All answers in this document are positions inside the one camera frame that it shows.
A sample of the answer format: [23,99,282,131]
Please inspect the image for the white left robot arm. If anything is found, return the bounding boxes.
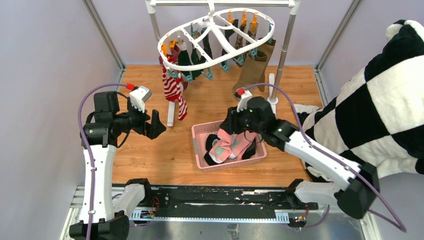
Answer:
[69,86,166,240]

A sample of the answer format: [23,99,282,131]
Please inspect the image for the white oval clip hanger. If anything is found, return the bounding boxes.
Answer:
[157,8,275,73]

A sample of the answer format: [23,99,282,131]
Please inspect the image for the white metal drying rack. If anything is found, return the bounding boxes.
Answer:
[145,0,302,133]

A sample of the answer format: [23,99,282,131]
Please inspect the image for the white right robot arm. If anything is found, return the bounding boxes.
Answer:
[220,96,380,219]

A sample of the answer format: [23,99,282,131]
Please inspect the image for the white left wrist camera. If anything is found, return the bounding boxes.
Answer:
[129,86,152,113]

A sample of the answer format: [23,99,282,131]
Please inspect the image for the dark green sock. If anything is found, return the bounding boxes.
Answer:
[177,42,202,83]

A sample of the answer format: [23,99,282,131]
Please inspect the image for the pink plastic basket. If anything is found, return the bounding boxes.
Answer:
[191,120,267,172]

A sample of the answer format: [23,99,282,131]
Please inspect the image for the black white checkered blanket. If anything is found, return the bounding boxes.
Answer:
[294,19,424,178]

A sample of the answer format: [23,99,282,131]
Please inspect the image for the brown argyle sock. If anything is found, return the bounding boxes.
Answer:
[233,19,258,67]

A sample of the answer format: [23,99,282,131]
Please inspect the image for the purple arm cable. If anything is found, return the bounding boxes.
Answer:
[243,82,408,233]
[77,83,133,240]

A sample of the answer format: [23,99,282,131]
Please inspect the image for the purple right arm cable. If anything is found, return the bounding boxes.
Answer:
[243,82,408,233]

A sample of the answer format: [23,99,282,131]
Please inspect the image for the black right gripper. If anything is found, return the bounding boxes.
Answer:
[219,103,265,135]

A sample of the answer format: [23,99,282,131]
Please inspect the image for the tan sock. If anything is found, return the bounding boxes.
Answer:
[231,51,268,98]
[258,39,276,83]

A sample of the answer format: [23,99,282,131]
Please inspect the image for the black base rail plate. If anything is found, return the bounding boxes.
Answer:
[138,185,318,221]

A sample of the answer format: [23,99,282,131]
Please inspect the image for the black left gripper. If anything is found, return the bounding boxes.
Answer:
[113,97,166,139]

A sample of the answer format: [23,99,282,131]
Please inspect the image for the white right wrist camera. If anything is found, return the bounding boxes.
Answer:
[235,88,253,112]

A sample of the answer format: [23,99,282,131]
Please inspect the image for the red white striped sock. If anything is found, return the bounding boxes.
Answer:
[160,64,182,102]
[177,79,188,121]

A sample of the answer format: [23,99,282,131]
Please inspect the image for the pink sock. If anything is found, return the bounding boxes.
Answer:
[232,132,257,160]
[208,129,236,164]

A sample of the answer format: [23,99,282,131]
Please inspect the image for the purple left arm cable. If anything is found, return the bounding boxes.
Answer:
[77,83,133,240]

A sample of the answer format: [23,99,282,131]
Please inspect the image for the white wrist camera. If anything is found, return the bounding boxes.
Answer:
[129,86,152,113]
[235,88,253,112]

